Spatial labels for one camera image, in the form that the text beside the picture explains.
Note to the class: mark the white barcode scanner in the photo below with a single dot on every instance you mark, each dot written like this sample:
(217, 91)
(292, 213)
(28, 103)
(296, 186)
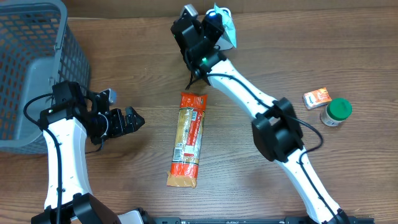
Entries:
(224, 45)

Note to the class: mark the small orange snack box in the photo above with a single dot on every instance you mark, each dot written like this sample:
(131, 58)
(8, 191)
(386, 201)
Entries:
(316, 98)

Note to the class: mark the teal orange snack packet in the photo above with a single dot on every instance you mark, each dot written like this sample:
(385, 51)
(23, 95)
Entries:
(228, 25)

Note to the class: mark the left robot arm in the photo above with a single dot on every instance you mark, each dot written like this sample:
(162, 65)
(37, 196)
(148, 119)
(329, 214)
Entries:
(66, 125)

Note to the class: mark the long red orange spaghetti pack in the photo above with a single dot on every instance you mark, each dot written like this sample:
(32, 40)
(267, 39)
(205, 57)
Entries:
(186, 155)

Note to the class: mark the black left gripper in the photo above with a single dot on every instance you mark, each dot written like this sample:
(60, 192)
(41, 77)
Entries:
(121, 122)

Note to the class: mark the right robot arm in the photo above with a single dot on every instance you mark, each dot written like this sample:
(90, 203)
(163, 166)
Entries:
(276, 129)

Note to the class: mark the grey plastic mesh basket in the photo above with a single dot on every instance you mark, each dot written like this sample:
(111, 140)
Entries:
(38, 50)

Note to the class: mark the green lid white jar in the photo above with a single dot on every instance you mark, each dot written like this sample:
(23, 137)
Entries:
(337, 111)

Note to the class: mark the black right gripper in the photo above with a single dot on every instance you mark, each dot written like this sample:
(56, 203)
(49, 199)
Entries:
(214, 27)

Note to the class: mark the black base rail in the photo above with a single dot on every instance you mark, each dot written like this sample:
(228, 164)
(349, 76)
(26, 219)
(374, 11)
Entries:
(286, 220)

